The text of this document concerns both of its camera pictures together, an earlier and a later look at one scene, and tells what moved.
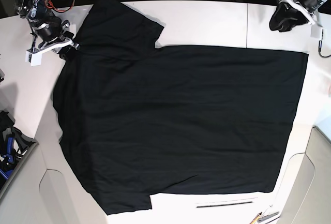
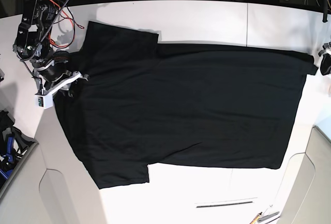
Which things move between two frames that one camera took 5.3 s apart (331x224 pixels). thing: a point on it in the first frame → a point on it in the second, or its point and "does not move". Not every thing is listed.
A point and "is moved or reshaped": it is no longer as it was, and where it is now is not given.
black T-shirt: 138,119 is moved or reshaped
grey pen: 267,217 does not move
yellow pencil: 256,217 does not move
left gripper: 49,32 → 55,72
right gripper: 309,1 → 325,65
